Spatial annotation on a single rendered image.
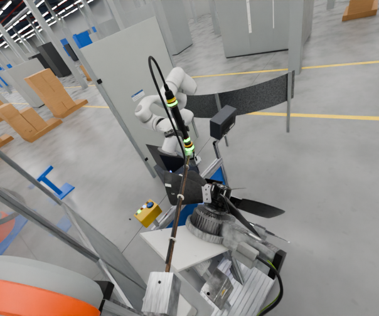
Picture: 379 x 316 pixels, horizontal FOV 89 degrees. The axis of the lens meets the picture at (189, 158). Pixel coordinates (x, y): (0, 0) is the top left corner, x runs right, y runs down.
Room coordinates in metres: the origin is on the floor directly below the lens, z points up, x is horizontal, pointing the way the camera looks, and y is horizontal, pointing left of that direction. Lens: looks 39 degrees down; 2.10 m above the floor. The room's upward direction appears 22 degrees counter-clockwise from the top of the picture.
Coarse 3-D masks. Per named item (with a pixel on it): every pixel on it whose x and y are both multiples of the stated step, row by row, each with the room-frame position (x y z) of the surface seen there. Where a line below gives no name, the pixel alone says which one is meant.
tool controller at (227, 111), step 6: (222, 108) 1.53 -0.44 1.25; (228, 108) 1.51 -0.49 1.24; (234, 108) 1.49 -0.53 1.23; (216, 114) 1.48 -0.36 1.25; (222, 114) 1.46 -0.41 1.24; (228, 114) 1.44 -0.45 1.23; (234, 114) 1.47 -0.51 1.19; (210, 120) 1.42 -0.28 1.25; (216, 120) 1.40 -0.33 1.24; (222, 120) 1.38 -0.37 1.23; (228, 120) 1.42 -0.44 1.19; (234, 120) 1.49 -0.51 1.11; (210, 126) 1.44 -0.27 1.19; (216, 126) 1.38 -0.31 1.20; (222, 126) 1.37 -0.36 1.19; (228, 126) 1.44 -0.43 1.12; (210, 132) 1.46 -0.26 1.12; (216, 132) 1.39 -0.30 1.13; (222, 132) 1.38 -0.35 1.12; (216, 138) 1.41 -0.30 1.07
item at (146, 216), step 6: (144, 204) 0.98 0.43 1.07; (156, 204) 0.93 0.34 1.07; (144, 210) 0.93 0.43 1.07; (150, 210) 0.91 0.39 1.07; (156, 210) 0.91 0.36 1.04; (138, 216) 0.89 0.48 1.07; (144, 216) 0.87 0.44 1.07; (150, 216) 0.88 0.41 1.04; (156, 216) 0.90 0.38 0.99; (144, 222) 0.85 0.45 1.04; (150, 222) 0.87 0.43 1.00
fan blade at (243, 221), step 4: (224, 196) 0.61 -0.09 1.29; (228, 200) 0.51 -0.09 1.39; (228, 204) 0.58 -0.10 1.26; (232, 204) 0.48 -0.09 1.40; (232, 208) 0.54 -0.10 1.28; (236, 208) 0.47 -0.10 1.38; (232, 212) 0.55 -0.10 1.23; (236, 212) 0.51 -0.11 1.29; (236, 216) 0.52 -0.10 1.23; (240, 216) 0.47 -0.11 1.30; (240, 220) 0.49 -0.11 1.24; (244, 220) 0.44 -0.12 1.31; (244, 224) 0.46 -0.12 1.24; (248, 224) 0.42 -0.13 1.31; (248, 228) 0.43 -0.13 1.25; (252, 228) 0.40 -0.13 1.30; (252, 232) 0.41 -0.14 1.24; (256, 232) 0.38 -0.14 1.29
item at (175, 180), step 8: (168, 176) 0.76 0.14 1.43; (176, 176) 0.77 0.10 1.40; (176, 184) 0.71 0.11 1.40; (192, 184) 0.73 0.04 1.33; (168, 192) 0.65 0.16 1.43; (176, 192) 0.66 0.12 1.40; (184, 192) 0.67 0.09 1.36; (192, 192) 0.68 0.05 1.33; (200, 192) 0.70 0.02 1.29; (176, 200) 0.62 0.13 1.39; (184, 200) 0.63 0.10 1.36; (192, 200) 0.64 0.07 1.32; (200, 200) 0.66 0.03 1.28
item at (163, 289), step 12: (156, 276) 0.25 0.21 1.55; (168, 276) 0.24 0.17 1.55; (156, 288) 0.22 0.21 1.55; (168, 288) 0.21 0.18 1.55; (144, 300) 0.20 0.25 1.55; (156, 300) 0.19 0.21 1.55; (168, 300) 0.18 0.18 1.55; (144, 312) 0.18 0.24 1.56; (156, 312) 0.17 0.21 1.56; (168, 312) 0.16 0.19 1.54
